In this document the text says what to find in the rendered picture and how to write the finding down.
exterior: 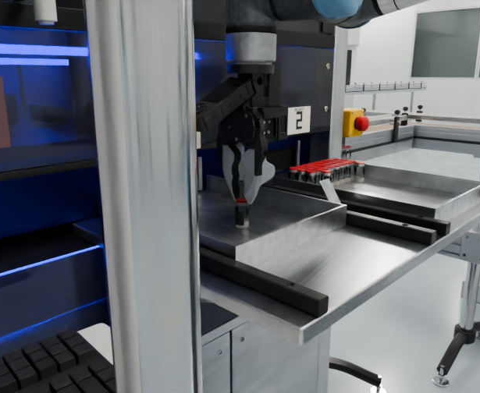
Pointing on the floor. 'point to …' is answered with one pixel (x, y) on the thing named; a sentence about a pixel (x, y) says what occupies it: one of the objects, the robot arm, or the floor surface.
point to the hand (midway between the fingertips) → (240, 195)
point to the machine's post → (320, 150)
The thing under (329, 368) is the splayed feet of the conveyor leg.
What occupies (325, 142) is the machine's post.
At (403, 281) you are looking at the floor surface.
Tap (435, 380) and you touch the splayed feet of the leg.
